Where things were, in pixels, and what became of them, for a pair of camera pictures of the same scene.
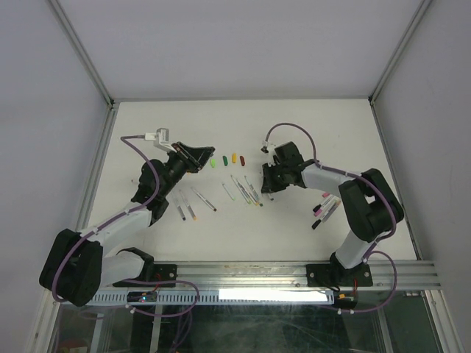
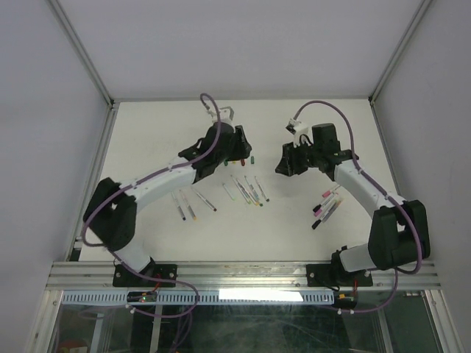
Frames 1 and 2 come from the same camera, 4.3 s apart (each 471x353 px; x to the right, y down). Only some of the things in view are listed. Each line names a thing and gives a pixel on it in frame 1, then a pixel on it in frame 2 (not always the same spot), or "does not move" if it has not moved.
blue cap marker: [179, 207] does not move
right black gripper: [268, 186] → [288, 165]
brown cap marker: [204, 199] does not move
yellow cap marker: [242, 187] does not move
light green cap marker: [228, 192] does not move
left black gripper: [194, 158] → [242, 148]
